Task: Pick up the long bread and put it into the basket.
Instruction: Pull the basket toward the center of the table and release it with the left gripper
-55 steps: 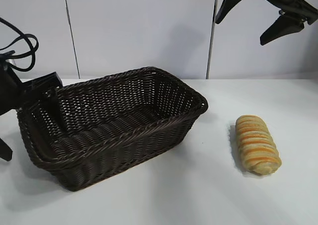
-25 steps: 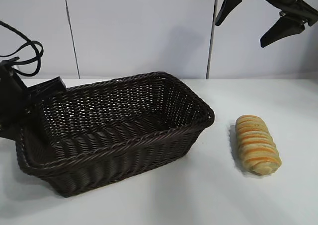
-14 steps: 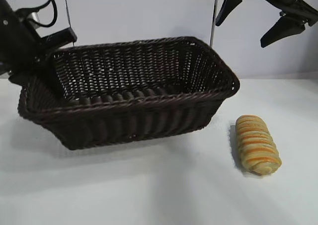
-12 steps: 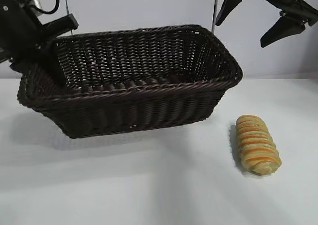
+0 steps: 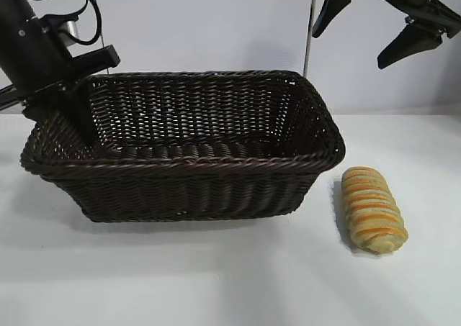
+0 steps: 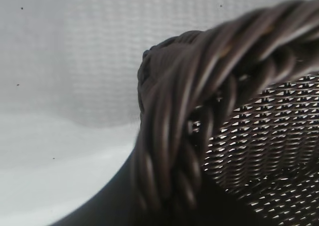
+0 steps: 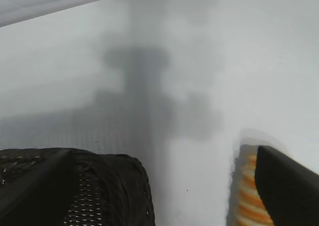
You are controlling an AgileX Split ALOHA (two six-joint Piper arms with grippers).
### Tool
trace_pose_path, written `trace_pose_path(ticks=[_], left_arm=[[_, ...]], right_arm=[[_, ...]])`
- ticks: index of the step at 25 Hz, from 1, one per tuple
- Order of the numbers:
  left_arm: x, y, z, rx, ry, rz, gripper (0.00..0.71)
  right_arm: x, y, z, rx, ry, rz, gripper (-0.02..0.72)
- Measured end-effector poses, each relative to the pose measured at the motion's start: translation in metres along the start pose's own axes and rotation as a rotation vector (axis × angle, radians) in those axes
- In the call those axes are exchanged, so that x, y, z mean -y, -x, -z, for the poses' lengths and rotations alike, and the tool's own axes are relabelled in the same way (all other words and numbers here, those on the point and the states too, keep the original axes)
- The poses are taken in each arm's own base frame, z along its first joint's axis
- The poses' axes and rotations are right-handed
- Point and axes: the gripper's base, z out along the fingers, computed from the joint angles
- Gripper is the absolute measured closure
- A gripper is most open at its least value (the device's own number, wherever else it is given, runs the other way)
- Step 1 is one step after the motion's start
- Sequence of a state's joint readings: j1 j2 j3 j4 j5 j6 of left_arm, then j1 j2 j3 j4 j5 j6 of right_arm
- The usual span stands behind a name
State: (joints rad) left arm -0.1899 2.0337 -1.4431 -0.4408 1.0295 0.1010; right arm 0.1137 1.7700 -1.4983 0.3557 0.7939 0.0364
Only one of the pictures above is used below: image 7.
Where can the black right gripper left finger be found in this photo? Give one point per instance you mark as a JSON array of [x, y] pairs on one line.
[[32, 201]]

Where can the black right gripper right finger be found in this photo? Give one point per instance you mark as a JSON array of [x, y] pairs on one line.
[[291, 193]]

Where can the long striped bread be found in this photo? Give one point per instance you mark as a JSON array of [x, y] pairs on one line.
[[246, 198]]

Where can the dark brown woven basket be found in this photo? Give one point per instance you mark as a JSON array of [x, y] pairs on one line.
[[119, 186]]

